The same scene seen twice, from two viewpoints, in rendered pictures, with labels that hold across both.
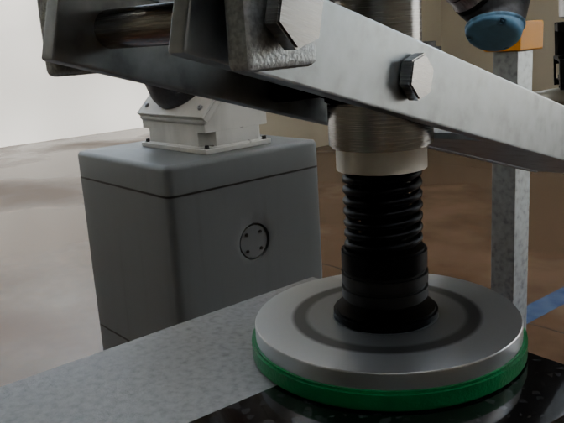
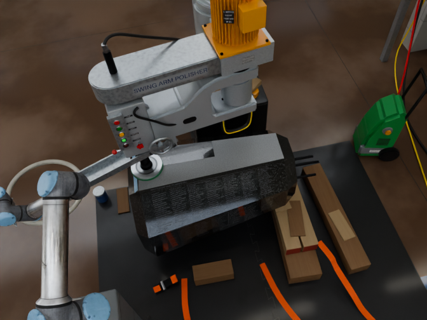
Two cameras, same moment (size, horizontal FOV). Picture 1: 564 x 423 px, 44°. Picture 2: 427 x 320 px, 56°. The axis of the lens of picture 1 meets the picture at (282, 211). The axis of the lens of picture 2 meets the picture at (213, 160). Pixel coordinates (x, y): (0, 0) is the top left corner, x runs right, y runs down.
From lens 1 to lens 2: 2.79 m
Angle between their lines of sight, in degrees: 106
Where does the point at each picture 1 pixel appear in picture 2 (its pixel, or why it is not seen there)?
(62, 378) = (182, 178)
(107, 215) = not seen: outside the picture
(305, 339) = (157, 164)
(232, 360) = (164, 172)
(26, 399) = (186, 175)
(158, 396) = (174, 169)
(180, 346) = (167, 178)
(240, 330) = (159, 179)
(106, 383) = (178, 174)
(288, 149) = not seen: hidden behind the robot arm
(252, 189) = not seen: hidden behind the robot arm
